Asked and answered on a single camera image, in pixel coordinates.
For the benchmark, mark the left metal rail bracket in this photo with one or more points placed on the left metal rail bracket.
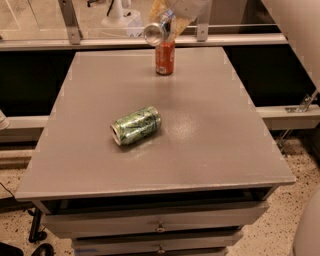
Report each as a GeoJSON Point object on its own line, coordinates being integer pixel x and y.
{"type": "Point", "coordinates": [70, 20]}

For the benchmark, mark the grey drawer cabinet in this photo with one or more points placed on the grey drawer cabinet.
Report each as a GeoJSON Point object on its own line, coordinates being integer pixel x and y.
{"type": "Point", "coordinates": [212, 146]}

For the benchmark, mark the upper grey drawer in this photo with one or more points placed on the upper grey drawer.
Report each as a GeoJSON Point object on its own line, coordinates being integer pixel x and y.
{"type": "Point", "coordinates": [145, 221]}

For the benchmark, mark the right metal rail bracket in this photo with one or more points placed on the right metal rail bracket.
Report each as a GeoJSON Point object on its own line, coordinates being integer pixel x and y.
{"type": "Point", "coordinates": [203, 25]}

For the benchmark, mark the green soda can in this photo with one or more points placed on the green soda can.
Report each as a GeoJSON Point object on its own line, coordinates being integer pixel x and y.
{"type": "Point", "coordinates": [136, 126]}

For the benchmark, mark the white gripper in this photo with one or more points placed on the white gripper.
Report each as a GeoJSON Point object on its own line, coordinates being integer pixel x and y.
{"type": "Point", "coordinates": [192, 7]}

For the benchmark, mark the red coke can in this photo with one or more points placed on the red coke can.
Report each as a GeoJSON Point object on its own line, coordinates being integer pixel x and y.
{"type": "Point", "coordinates": [164, 58]}

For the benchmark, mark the metal drawer knob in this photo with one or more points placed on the metal drawer knob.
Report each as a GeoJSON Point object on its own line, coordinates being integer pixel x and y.
{"type": "Point", "coordinates": [160, 228]}
{"type": "Point", "coordinates": [160, 250]}

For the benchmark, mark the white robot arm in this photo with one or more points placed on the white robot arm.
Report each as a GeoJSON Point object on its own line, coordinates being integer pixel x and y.
{"type": "Point", "coordinates": [291, 226]}

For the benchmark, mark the lower metal drawer knob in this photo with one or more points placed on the lower metal drawer knob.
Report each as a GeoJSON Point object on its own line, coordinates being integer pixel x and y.
{"type": "Point", "coordinates": [160, 250]}

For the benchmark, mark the white pedestal base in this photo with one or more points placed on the white pedestal base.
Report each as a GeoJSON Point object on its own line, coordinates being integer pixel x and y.
{"type": "Point", "coordinates": [121, 20]}

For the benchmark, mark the grey drawer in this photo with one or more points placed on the grey drawer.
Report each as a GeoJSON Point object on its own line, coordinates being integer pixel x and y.
{"type": "Point", "coordinates": [132, 244]}
{"type": "Point", "coordinates": [145, 221]}

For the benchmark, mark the horizontal metal rail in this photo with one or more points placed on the horizontal metal rail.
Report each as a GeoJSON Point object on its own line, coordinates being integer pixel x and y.
{"type": "Point", "coordinates": [140, 43]}

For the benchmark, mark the lower grey drawer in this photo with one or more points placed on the lower grey drawer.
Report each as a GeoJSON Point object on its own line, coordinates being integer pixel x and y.
{"type": "Point", "coordinates": [132, 244]}

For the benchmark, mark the metal rail bracket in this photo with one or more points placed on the metal rail bracket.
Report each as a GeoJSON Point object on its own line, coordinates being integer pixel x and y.
{"type": "Point", "coordinates": [203, 25]}
{"type": "Point", "coordinates": [70, 20]}

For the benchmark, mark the blue silver redbull can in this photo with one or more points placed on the blue silver redbull can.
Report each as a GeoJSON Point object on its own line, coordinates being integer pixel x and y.
{"type": "Point", "coordinates": [160, 29]}

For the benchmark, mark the upper metal drawer knob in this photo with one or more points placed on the upper metal drawer knob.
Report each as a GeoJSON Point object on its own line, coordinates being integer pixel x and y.
{"type": "Point", "coordinates": [160, 228]}

